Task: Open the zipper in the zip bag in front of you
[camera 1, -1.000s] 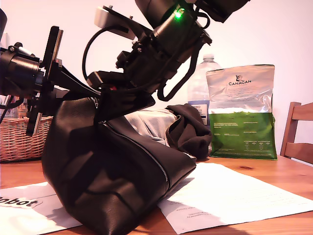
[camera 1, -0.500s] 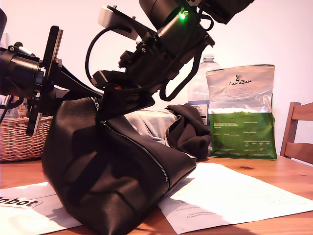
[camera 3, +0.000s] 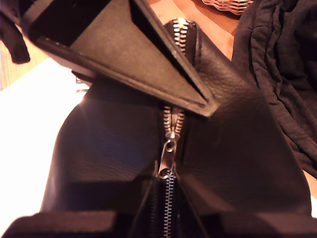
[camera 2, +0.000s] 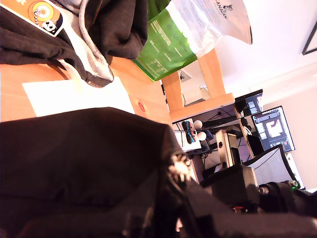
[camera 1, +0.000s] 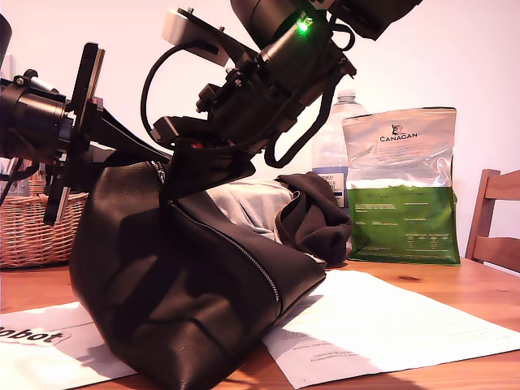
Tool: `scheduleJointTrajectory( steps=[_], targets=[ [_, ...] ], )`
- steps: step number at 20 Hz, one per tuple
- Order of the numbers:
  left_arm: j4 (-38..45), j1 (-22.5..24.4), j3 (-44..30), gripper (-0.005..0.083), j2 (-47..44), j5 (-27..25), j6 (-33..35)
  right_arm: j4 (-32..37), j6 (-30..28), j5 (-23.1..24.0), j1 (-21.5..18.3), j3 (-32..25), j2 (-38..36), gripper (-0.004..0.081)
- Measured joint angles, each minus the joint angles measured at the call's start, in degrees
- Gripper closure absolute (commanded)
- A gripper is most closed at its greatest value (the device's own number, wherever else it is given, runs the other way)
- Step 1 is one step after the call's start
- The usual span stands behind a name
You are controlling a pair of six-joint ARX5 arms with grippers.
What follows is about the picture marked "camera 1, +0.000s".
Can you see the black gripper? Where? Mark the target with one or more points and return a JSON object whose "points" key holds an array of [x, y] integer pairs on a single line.
{"points": [[36, 113], [243, 105]]}

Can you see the black leather zip bag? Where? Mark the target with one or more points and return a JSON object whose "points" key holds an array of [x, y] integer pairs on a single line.
{"points": [[162, 284]]}

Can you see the green silver pet food bag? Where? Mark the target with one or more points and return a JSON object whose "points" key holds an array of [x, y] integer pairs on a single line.
{"points": [[402, 227]]}

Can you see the wicker basket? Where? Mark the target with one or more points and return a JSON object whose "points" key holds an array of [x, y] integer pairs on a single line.
{"points": [[32, 235]]}

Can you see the large clear water bottle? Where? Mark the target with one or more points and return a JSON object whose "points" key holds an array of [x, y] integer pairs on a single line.
{"points": [[329, 138]]}

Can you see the dark brown grey-lined hoodie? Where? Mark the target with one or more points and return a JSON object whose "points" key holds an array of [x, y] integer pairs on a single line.
{"points": [[317, 219]]}

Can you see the white LeRobot text sticker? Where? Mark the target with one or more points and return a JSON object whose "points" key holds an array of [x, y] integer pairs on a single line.
{"points": [[36, 338]]}

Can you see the white printed paper sheet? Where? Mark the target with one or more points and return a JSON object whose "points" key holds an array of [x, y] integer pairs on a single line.
{"points": [[386, 325]]}

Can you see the wooden chair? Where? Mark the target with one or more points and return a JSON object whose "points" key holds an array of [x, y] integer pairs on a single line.
{"points": [[483, 211]]}

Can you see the arm wrist camera box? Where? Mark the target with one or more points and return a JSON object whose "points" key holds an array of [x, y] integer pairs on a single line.
{"points": [[44, 85], [174, 26]]}

